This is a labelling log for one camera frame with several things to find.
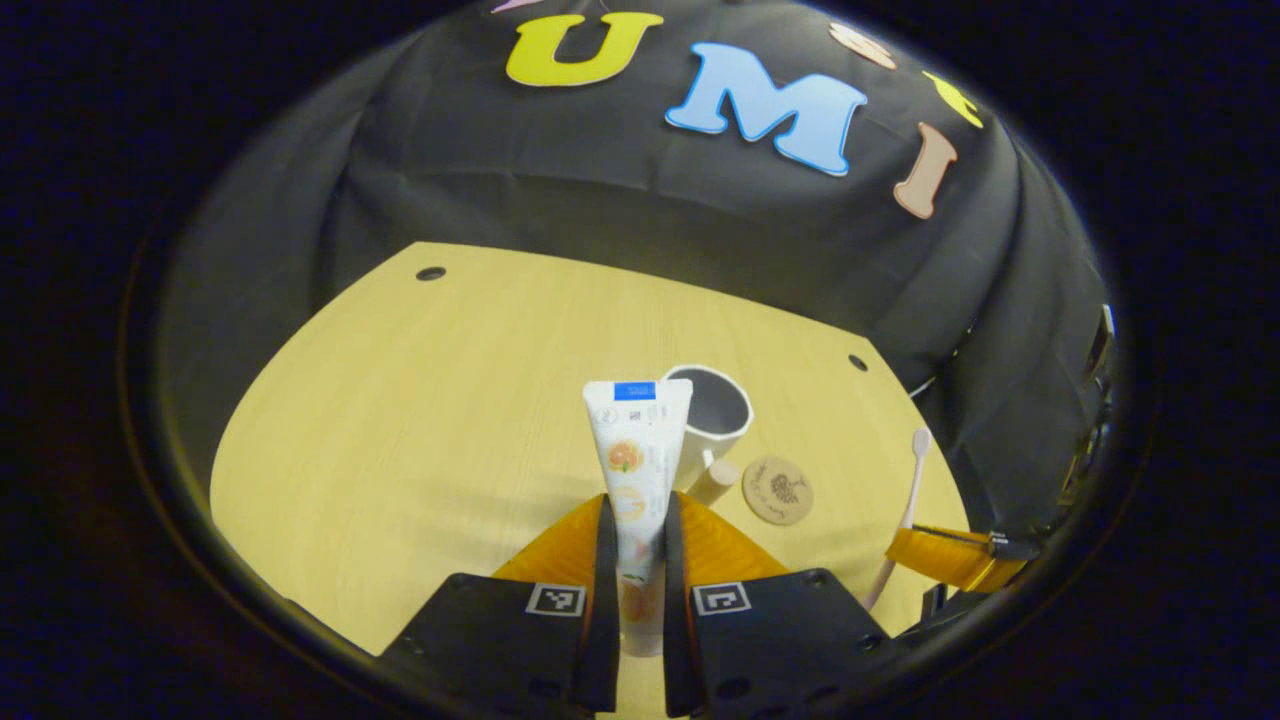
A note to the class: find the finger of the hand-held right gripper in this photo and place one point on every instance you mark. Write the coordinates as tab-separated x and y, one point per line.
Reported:
940	555

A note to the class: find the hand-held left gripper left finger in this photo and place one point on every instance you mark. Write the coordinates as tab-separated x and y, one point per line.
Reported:
607	600

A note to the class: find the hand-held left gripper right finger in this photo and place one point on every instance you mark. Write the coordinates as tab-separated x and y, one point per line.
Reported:
675	620

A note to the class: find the pale pink toothbrush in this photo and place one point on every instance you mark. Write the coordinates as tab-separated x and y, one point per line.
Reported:
908	500

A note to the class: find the white toothpaste tube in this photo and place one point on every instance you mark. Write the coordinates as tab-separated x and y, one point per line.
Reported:
637	470

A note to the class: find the round wooden coaster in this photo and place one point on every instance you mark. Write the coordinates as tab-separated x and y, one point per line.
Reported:
778	490

